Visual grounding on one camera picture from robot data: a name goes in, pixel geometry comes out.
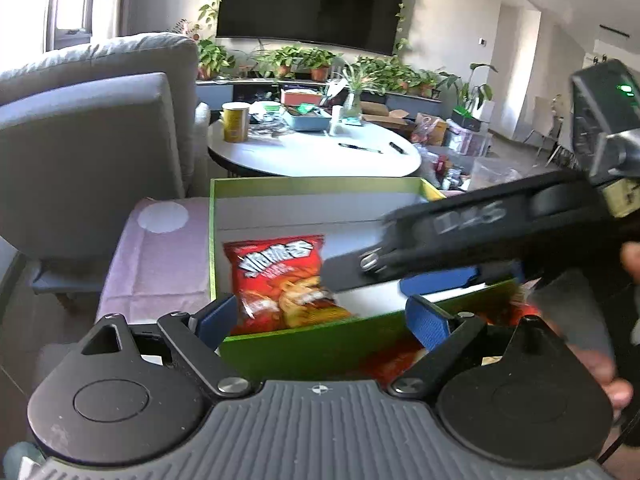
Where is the open cardboard box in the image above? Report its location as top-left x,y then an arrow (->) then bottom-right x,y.
361,101 -> 417,134

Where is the white round coaster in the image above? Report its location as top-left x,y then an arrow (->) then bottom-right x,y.
137,201 -> 190,234

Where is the grey tv cabinet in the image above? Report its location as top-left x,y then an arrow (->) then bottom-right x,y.
196,77 -> 444,117

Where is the dark framed window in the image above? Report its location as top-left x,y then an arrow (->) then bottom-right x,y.
45,0 -> 99,52

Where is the row of potted plants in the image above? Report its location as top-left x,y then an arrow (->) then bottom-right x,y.
196,40 -> 448,100

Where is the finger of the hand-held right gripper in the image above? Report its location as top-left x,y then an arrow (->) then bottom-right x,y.
319,246 -> 417,293
399,261 -> 527,297

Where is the red chip bag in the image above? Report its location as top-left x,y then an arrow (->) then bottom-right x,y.
222,234 -> 366,336

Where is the red berry branch decoration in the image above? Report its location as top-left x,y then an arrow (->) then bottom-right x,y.
167,17 -> 203,46

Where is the person's right hand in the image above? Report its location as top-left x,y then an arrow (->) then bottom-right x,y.
564,241 -> 640,416

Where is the clear plastic packaging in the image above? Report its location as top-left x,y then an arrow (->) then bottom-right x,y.
247,110 -> 292,139

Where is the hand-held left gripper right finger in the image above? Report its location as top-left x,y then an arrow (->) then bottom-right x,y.
389,294 -> 568,397

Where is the grey sofa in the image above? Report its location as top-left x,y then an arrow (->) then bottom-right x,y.
0,32 -> 212,307

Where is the glass vase with spider plant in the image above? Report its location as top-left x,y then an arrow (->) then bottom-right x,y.
327,57 -> 392,121

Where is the pink tablecloth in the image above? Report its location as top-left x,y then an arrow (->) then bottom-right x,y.
95,195 -> 217,328

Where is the red snack packet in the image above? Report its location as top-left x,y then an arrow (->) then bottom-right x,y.
357,300 -> 543,387

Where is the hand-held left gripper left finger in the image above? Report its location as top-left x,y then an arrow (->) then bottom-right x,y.
80,294 -> 253,398

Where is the floor clutter pile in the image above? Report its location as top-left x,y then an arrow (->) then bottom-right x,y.
420,142 -> 475,194

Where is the plastic bag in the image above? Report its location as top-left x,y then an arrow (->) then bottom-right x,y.
412,114 -> 449,147

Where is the black wall television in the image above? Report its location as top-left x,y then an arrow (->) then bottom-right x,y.
216,0 -> 408,57

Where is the white chair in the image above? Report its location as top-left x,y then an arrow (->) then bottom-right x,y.
522,95 -> 569,167

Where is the green and black box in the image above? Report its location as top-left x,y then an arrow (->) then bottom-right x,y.
452,106 -> 484,131

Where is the tall large-leaf plant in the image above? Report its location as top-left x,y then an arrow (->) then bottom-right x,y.
440,62 -> 499,122

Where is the round white table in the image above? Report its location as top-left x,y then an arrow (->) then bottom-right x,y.
207,117 -> 424,180

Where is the curtain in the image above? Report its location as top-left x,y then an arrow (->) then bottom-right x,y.
92,0 -> 132,41

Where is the green cardboard box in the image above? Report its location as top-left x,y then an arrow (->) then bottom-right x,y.
207,176 -> 533,383

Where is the blue plastic tray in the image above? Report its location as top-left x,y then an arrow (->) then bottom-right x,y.
282,106 -> 332,132

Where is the clear storage bin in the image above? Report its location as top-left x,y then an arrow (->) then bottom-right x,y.
445,122 -> 494,159

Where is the yellow can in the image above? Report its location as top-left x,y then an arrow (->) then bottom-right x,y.
221,102 -> 251,144

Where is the orange plastic box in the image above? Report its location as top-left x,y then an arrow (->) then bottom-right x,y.
280,87 -> 327,107

